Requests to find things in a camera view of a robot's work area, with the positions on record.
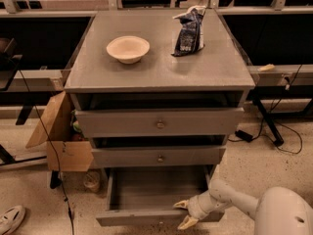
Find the grey middle drawer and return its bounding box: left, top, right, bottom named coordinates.
left=92, top=146, right=226, bottom=167

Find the black cable on left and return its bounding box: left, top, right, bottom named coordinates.
left=17, top=70, right=76, bottom=235

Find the black table leg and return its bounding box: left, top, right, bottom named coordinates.
left=252, top=95, right=284, bottom=147

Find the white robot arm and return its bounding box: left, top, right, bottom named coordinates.
left=173, top=179, right=313, bottom=235

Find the clear plastic cup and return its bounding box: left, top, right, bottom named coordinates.
left=83, top=171, right=101, bottom=193

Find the open cardboard box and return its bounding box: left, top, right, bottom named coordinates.
left=26, top=92, right=93, bottom=171

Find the grey drawer cabinet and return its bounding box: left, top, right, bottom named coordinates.
left=64, top=9, right=256, bottom=191

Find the black power adapter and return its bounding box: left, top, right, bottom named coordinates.
left=235, top=130, right=253, bottom=142

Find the blue white snack bag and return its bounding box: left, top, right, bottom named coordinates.
left=172, top=5, right=206, bottom=57

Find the yellow sponge piece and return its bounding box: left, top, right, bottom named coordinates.
left=258, top=64, right=275, bottom=71

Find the black floor cable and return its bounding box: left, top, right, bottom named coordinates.
left=228, top=64, right=303, bottom=155

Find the grey top drawer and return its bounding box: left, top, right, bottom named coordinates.
left=76, top=108, right=244, bottom=138

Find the white sneaker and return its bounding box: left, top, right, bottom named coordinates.
left=0, top=206, right=25, bottom=235

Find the grey drawer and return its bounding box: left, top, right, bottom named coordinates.
left=92, top=146, right=226, bottom=167
left=97, top=165, right=214, bottom=226
left=76, top=108, right=244, bottom=138

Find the grey bottom drawer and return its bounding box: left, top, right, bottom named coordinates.
left=97, top=165, right=214, bottom=226

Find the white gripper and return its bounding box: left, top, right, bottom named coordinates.
left=173, top=191, right=225, bottom=230

